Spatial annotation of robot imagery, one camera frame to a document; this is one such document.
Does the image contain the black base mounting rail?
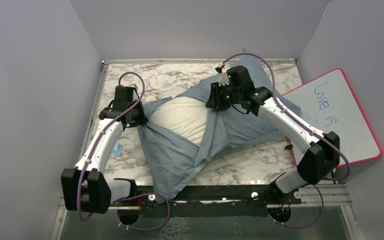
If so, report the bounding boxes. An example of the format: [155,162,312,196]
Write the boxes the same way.
[109,185,302,218]

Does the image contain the aluminium table frame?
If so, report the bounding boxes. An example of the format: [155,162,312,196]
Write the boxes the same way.
[49,58,364,240]

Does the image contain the white pillow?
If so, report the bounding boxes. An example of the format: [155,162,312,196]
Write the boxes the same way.
[149,96,208,147]

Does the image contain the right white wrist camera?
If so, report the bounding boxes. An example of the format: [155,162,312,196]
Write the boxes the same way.
[215,64,230,87]

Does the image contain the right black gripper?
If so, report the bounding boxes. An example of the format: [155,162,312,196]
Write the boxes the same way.
[206,80,242,110]

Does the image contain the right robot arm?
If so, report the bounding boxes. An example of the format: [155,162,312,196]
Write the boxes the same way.
[205,65,340,204]

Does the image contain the black whiteboard marker clip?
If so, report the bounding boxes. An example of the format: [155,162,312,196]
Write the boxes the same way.
[284,144,294,150]

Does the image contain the pink framed whiteboard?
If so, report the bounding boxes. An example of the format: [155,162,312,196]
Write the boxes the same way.
[283,68,383,164]

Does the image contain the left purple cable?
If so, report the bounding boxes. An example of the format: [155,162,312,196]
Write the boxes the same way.
[76,71,172,232]

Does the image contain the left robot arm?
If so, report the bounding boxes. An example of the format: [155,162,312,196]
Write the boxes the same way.
[60,85,148,214]

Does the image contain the patchwork and blue pillowcase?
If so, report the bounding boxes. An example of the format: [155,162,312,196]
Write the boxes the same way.
[136,48,302,205]

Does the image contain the blue packaged toothbrush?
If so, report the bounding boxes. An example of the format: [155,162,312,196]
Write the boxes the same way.
[110,142,123,159]

